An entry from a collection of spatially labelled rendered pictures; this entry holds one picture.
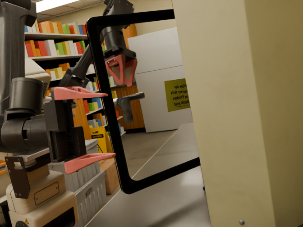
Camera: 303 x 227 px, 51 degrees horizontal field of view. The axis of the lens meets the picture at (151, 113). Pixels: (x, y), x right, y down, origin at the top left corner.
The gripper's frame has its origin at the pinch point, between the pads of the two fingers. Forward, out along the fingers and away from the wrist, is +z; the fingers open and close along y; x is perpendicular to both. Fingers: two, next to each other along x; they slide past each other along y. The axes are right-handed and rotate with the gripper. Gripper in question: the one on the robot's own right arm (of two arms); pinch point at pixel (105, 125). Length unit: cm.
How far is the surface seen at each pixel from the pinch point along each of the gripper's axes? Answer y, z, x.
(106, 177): -75, -147, 239
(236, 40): 10.8, 21.0, 7.5
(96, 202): -90, -141, 205
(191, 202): -21.9, 5.2, 25.4
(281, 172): -11.8, 25.4, 12.3
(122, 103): 2.9, -5.1, 17.1
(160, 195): -21.7, -3.9, 29.4
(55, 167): -45, -148, 164
